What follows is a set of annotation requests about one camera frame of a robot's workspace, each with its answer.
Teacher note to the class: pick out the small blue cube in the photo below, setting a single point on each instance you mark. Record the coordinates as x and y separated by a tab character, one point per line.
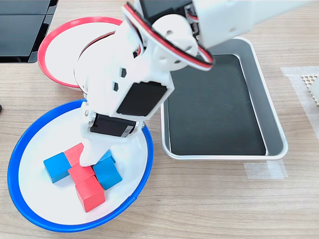
107	174
107	155
56	168

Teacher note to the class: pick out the black tray mat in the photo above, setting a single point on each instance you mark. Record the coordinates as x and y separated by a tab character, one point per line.
211	112

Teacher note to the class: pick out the pale perforated base plate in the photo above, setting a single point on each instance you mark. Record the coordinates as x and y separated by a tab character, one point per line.
310	84

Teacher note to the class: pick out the white plate blue rim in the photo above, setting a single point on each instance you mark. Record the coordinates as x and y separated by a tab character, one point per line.
37	199

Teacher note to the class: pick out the steel tray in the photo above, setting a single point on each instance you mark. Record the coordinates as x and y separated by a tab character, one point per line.
270	112

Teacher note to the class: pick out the pale tape sheet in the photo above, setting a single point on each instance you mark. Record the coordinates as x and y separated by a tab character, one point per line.
299	99

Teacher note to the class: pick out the small red cube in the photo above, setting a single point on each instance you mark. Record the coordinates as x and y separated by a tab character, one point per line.
89	194
73	154
82	173

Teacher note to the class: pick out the white tape strip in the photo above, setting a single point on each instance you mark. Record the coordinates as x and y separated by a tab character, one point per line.
264	170

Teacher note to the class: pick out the white plate red rim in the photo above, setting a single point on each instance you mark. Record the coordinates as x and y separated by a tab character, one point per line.
59	54

